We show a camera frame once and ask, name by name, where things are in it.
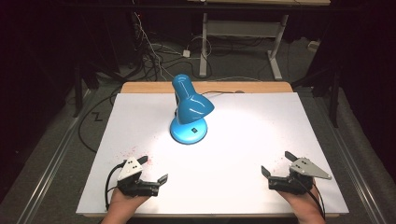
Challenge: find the black floor cable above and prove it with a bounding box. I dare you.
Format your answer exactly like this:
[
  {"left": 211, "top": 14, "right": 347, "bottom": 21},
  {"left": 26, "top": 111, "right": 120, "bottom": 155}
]
[{"left": 78, "top": 90, "right": 122, "bottom": 154}]

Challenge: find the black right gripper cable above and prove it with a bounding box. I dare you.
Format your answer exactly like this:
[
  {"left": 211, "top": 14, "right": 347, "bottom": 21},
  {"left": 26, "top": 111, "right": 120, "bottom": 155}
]
[{"left": 303, "top": 180, "right": 327, "bottom": 220}]

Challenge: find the white table cover board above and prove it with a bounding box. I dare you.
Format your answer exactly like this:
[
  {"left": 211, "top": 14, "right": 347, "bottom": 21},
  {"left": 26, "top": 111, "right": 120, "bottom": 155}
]
[{"left": 76, "top": 91, "right": 350, "bottom": 217}]

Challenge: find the white metal desk frame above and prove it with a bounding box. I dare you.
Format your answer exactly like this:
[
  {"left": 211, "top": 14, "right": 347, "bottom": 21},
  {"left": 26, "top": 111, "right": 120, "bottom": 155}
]
[{"left": 198, "top": 12, "right": 290, "bottom": 81}]

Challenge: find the black lamp cable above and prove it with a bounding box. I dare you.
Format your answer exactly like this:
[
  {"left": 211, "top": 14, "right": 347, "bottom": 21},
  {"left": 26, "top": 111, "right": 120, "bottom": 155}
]
[{"left": 199, "top": 90, "right": 239, "bottom": 95}]

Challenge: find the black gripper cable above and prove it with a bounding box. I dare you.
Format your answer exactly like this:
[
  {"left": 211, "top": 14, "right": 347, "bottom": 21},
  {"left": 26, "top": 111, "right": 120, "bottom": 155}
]
[
  {"left": 104, "top": 161, "right": 128, "bottom": 212},
  {"left": 303, "top": 180, "right": 327, "bottom": 220}
]

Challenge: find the bundle of floor cables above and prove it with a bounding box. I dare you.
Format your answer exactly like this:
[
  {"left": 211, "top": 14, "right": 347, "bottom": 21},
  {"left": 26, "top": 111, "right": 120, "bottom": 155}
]
[{"left": 130, "top": 12, "right": 206, "bottom": 82}]

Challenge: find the metal floor rail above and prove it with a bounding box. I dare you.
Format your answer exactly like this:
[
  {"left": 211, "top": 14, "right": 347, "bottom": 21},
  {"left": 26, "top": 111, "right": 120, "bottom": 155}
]
[
  {"left": 311, "top": 92, "right": 389, "bottom": 224},
  {"left": 16, "top": 90, "right": 94, "bottom": 224}
]

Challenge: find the blue desk lamp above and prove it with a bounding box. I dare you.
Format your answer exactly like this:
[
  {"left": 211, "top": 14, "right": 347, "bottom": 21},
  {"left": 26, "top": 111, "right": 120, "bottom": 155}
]
[{"left": 169, "top": 73, "right": 216, "bottom": 146}]

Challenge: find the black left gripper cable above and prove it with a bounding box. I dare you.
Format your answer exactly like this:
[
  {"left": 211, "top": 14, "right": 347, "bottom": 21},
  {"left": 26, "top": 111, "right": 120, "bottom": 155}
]
[{"left": 104, "top": 161, "right": 128, "bottom": 212}]

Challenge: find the person's left hand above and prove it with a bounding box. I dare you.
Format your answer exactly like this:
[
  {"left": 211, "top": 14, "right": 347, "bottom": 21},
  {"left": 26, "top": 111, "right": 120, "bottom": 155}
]
[{"left": 108, "top": 188, "right": 151, "bottom": 217}]

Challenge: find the person's right hand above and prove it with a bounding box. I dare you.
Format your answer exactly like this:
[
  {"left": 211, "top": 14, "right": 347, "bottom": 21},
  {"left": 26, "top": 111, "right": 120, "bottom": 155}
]
[{"left": 278, "top": 187, "right": 323, "bottom": 217}]

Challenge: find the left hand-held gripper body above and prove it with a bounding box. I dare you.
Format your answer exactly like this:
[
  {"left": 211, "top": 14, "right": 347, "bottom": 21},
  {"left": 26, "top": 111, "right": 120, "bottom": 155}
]
[{"left": 116, "top": 156, "right": 161, "bottom": 198}]

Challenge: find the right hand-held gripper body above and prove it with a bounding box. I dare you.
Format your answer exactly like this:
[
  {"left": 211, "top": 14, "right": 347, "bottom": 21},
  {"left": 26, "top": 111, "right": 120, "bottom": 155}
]
[{"left": 268, "top": 157, "right": 332, "bottom": 196}]

